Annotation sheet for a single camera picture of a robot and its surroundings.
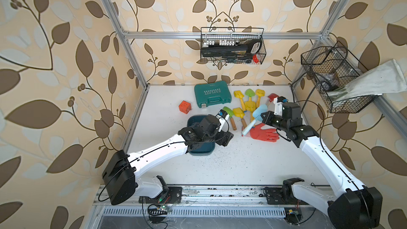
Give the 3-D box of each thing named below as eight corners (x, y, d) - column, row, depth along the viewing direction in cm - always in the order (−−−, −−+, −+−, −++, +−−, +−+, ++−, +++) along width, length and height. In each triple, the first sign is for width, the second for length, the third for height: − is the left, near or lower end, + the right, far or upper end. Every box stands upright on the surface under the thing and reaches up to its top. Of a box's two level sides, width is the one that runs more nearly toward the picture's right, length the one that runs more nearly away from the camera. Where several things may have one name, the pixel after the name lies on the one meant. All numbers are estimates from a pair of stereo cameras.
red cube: (178, 110, 107) (177, 106, 103) (184, 104, 111) (183, 100, 107) (186, 114, 105) (185, 110, 101) (191, 108, 109) (191, 103, 105)
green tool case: (197, 108, 108) (197, 104, 105) (193, 87, 120) (193, 84, 117) (231, 102, 111) (232, 99, 108) (224, 83, 123) (225, 80, 120)
